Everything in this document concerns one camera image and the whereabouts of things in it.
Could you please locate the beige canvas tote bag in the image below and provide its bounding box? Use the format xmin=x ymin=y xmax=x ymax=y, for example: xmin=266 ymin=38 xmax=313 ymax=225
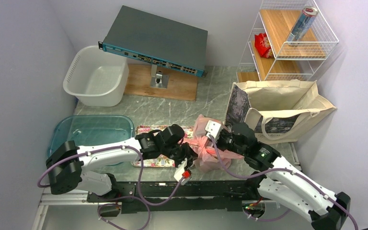
xmin=225 ymin=80 xmax=336 ymax=144

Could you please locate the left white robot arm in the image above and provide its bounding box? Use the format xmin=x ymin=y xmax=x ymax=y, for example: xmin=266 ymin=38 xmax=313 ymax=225
xmin=43 ymin=124 xmax=197 ymax=201

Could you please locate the wooden board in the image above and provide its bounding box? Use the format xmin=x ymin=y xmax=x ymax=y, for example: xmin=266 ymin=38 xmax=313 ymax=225
xmin=124 ymin=64 xmax=198 ymax=102

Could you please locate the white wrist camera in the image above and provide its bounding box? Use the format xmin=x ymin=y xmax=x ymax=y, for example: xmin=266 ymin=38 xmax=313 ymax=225
xmin=174 ymin=158 xmax=192 ymax=185
xmin=205 ymin=120 xmax=223 ymax=140

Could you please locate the white plastic basin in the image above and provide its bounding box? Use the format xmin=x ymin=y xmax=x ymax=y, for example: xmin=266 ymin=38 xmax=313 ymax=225
xmin=63 ymin=46 xmax=129 ymax=107

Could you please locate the red snack packet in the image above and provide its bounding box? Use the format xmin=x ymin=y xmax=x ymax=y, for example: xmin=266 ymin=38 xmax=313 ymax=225
xmin=254 ymin=33 xmax=274 ymax=58

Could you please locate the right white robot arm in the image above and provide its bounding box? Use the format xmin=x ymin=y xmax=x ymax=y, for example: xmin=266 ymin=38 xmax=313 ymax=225
xmin=205 ymin=122 xmax=351 ymax=230

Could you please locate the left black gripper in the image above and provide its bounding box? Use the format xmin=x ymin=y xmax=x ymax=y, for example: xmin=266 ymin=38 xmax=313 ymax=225
xmin=162 ymin=142 xmax=199 ymax=172

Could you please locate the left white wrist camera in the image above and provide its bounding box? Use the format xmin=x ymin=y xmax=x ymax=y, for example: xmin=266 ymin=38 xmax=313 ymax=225
xmin=174 ymin=158 xmax=192 ymax=185

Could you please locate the teal transparent plastic bin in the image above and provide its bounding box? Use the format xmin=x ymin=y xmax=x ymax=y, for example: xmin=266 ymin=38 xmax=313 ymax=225
xmin=47 ymin=115 xmax=135 ymax=157

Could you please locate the teal network switch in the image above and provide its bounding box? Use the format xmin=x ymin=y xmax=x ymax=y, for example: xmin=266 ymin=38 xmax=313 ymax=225
xmin=98 ymin=5 xmax=208 ymax=77

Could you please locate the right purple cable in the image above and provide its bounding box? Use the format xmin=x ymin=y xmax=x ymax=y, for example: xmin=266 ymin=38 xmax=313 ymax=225
xmin=208 ymin=135 xmax=359 ymax=230

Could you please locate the blue drink can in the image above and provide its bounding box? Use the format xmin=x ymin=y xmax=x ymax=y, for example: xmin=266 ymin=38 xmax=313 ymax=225
xmin=287 ymin=6 xmax=318 ymax=47

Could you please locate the floral rectangular tray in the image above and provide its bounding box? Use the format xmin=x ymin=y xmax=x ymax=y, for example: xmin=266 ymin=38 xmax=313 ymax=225
xmin=136 ymin=125 xmax=194 ymax=168

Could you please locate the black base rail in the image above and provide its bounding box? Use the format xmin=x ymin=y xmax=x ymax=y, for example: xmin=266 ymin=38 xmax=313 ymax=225
xmin=87 ymin=180 xmax=296 ymax=214

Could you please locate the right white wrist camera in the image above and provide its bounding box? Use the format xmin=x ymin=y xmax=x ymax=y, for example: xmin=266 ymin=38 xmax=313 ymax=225
xmin=205 ymin=120 xmax=223 ymax=140

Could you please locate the metal stand base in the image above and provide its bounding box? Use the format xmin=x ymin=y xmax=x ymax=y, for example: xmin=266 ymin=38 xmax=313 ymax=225
xmin=150 ymin=64 xmax=169 ymax=89

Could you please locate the white wire shelf rack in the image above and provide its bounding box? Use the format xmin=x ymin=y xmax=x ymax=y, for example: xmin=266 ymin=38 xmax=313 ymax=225
xmin=236 ymin=0 xmax=339 ymax=82

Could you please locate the pink plastic grocery bag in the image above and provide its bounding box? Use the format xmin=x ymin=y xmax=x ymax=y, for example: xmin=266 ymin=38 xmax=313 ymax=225
xmin=184 ymin=114 xmax=245 ymax=173

